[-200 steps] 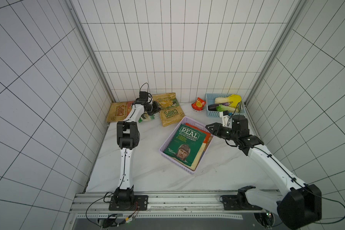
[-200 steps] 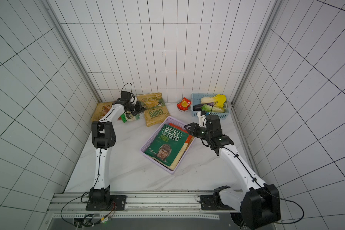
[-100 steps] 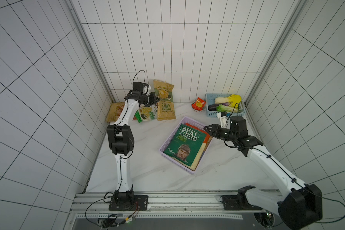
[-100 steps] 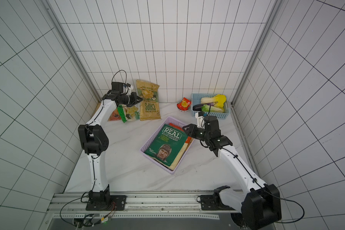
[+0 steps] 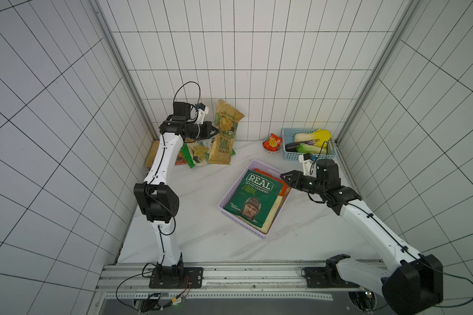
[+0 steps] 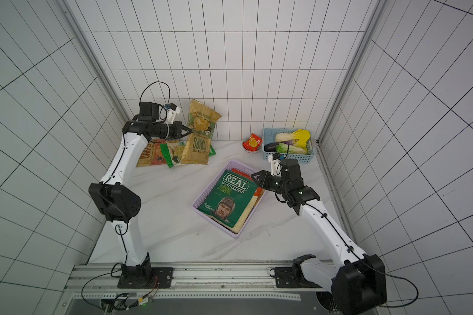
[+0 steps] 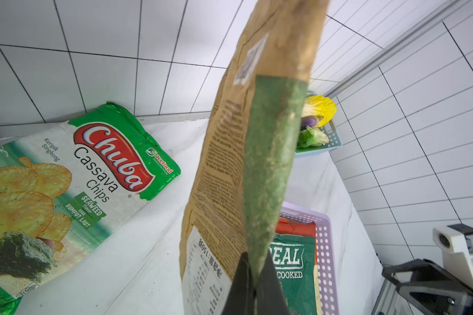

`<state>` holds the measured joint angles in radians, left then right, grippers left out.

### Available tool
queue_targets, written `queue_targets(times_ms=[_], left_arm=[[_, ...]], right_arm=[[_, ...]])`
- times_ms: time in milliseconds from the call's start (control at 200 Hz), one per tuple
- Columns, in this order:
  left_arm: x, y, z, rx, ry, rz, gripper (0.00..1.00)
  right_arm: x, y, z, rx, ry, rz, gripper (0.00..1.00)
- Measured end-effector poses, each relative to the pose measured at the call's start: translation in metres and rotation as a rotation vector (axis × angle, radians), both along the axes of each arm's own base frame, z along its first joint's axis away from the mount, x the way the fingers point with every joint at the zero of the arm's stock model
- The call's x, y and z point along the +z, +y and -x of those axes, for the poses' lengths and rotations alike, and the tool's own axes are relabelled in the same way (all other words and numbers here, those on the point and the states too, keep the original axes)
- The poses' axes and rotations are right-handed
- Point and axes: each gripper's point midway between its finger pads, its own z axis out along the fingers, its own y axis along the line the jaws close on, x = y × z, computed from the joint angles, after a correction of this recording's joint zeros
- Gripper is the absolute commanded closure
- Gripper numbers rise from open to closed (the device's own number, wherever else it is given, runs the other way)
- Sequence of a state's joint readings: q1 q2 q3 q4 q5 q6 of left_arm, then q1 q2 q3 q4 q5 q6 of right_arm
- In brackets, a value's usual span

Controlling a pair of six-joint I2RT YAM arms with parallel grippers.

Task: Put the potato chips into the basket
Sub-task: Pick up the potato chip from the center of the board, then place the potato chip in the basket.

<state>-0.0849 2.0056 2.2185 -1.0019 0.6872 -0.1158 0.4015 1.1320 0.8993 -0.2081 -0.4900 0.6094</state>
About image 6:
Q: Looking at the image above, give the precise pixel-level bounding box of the red kettle chips bag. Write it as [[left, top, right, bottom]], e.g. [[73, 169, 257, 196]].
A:
[[136, 139, 179, 167]]

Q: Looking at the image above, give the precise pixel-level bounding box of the red snack cup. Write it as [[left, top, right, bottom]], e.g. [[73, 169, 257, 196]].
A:
[[243, 133, 262, 153]]

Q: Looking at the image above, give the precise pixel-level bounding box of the green kettle chips bag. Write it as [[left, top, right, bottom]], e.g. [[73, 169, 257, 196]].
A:
[[181, 100, 222, 165]]

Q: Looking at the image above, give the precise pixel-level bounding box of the beige cassava chips bag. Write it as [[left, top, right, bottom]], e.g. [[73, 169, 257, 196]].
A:
[[214, 169, 263, 234]]

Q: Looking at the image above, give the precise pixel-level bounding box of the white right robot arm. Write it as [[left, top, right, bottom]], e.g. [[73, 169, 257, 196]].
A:
[[251, 154, 387, 314]]

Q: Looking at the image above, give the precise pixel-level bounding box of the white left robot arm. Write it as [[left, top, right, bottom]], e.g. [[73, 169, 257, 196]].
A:
[[89, 116, 193, 289]]

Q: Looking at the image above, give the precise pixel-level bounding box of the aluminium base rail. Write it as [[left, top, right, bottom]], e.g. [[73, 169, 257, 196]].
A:
[[63, 261, 325, 301]]

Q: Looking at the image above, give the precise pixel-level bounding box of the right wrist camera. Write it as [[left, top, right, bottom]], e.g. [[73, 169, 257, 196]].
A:
[[268, 153, 282, 176]]

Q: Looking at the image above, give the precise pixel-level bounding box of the purple toy eggplant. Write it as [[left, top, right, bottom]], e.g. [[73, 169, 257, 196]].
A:
[[264, 140, 297, 153]]

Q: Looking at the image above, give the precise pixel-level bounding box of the green Real chips bag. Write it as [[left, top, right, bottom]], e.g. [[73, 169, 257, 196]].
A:
[[196, 169, 261, 234]]

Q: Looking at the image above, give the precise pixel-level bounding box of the green toy lettuce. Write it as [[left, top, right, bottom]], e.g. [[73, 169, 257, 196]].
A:
[[276, 143, 308, 155]]

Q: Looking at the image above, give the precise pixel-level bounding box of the blue plastic basket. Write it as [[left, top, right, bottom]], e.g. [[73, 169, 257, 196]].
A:
[[261, 127, 315, 164]]

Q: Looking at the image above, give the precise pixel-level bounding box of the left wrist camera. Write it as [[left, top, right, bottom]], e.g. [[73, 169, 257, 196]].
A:
[[165, 103, 181, 125]]

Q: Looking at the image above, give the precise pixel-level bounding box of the purple plastic basket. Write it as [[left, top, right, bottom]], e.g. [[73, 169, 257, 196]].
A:
[[193, 160, 265, 238]]

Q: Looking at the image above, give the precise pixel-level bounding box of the green white chips bag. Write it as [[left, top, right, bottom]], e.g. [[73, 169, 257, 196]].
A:
[[160, 140, 215, 168]]

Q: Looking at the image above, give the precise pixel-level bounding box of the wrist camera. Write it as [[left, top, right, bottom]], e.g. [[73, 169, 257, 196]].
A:
[[268, 153, 282, 176], [165, 103, 181, 125]]

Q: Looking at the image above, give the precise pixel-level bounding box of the yellow toy cabbage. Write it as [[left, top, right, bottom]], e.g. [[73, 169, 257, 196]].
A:
[[275, 129, 311, 148]]

